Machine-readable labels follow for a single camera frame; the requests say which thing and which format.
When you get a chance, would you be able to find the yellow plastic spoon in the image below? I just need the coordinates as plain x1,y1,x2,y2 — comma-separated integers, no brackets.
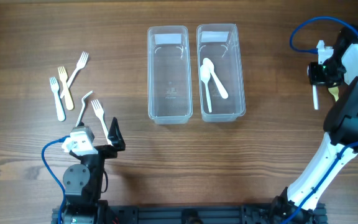
328,86,339,101

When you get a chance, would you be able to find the white thick-handled spoon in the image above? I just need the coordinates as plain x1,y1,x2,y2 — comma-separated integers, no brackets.
203,58,229,99

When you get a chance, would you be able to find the white thin spoon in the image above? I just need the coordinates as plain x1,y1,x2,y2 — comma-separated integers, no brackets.
200,65,212,113

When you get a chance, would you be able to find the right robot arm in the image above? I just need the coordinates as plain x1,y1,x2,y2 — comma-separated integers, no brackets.
268,25,358,223

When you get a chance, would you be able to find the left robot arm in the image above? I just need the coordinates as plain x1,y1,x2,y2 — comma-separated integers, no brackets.
55,118,126,223

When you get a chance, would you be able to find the left clear plastic container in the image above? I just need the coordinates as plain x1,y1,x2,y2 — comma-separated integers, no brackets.
147,26,193,124

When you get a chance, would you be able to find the clear plastic container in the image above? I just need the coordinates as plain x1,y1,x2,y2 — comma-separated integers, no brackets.
196,24,246,123
147,26,193,124

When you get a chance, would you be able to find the right clear plastic container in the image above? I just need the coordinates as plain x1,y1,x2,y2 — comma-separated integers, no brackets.
196,24,246,123

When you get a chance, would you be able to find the white fork near gripper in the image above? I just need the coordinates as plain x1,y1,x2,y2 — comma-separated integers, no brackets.
91,99,112,145

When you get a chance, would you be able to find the bent white plastic fork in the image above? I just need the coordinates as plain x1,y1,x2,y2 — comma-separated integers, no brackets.
76,90,93,127

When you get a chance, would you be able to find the light blue plastic fork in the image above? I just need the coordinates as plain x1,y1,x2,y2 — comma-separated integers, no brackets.
50,77,66,121

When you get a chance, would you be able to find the yellow plastic fork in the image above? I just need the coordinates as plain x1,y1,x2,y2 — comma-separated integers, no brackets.
58,66,74,110

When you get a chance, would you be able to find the white fork top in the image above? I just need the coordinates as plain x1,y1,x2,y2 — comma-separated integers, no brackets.
67,51,89,88

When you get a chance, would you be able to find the left blue cable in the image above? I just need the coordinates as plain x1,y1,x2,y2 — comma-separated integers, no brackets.
40,135,71,224

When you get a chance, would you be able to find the blue cable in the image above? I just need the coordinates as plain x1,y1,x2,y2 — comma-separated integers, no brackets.
286,16,358,224
40,135,71,224

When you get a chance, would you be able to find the right blue cable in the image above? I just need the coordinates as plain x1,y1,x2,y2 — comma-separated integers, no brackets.
286,16,358,224

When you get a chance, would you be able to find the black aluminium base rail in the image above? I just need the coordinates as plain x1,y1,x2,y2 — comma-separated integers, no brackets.
51,203,328,224

